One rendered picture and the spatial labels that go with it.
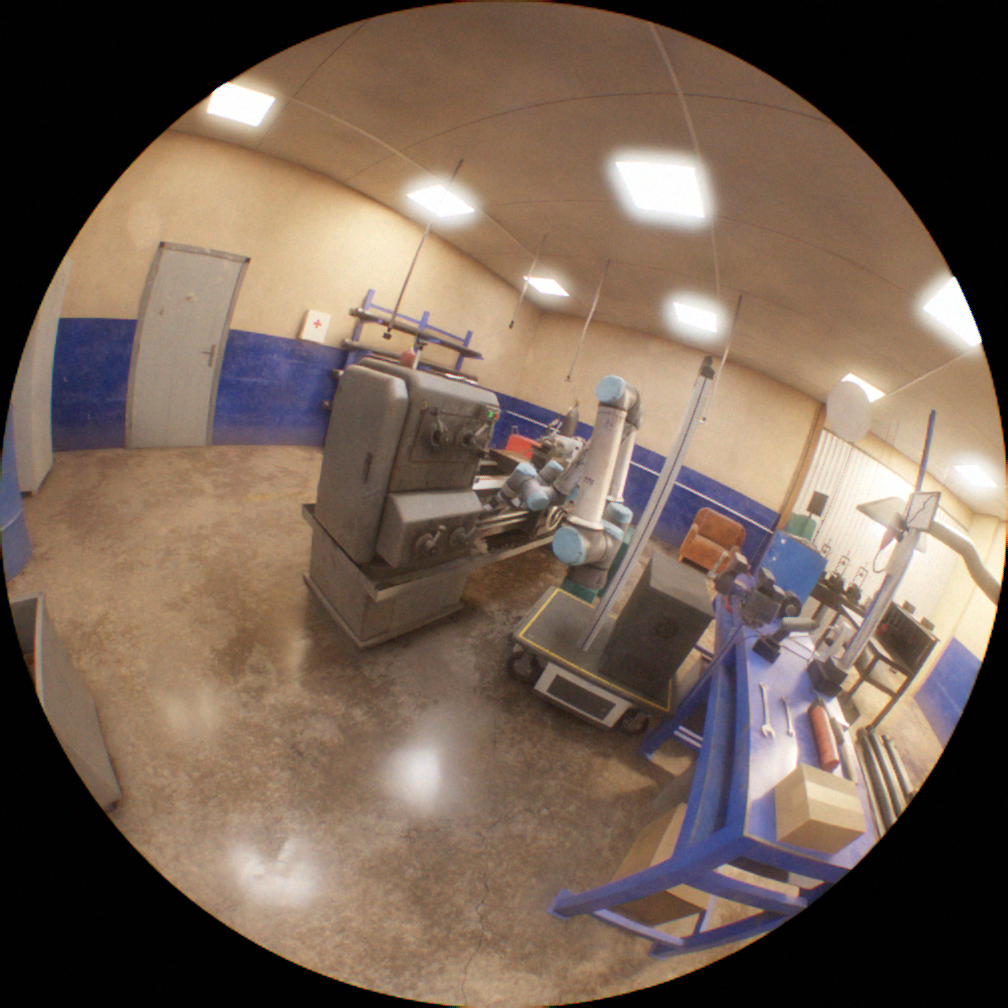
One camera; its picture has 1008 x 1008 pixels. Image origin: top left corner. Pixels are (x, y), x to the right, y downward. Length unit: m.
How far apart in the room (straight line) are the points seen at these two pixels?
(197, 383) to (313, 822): 3.97
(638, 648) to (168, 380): 4.58
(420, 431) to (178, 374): 3.36
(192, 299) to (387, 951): 4.67
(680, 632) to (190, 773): 2.03
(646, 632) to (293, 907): 1.72
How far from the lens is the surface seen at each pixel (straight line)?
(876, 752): 3.63
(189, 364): 4.27
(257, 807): 1.43
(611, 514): 1.90
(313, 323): 4.45
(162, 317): 4.25
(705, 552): 5.49
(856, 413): 4.67
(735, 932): 1.39
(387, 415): 1.30
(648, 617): 1.58
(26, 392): 3.53
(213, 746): 1.56
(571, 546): 1.29
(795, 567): 2.40
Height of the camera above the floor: 1.35
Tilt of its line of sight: 17 degrees down
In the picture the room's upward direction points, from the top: 20 degrees clockwise
